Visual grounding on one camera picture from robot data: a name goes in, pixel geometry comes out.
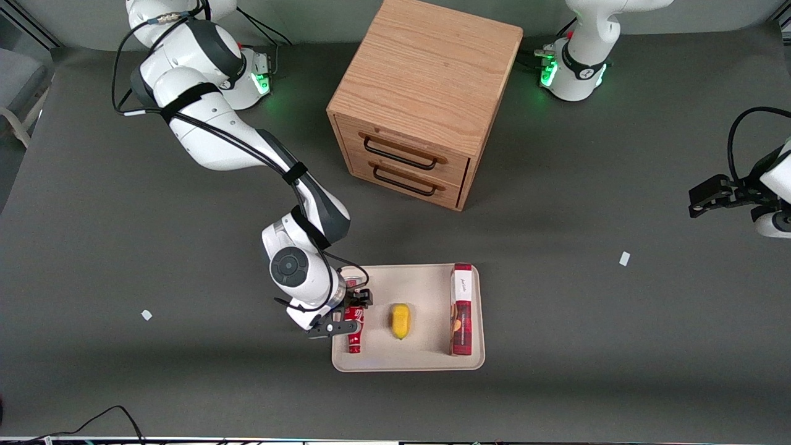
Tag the red coke bottle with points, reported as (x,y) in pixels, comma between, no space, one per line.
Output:
(354,339)

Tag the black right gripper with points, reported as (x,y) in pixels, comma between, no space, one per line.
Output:
(358,298)

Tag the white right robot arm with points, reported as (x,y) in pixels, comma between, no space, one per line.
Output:
(210,136)

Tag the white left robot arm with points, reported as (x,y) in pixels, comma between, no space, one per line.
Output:
(581,68)

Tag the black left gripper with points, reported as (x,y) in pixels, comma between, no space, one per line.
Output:
(744,190)

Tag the wooden drawer cabinet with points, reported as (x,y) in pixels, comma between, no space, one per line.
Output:
(426,68)

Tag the red white snack box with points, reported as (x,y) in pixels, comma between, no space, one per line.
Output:
(461,309)

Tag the yellow lemon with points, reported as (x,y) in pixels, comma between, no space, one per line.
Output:
(400,321)

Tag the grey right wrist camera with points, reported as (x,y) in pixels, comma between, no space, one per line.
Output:
(327,328)

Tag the grey chair beige frame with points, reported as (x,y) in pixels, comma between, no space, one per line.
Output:
(18,80)

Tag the beige plastic tray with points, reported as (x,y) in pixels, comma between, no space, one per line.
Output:
(426,290)

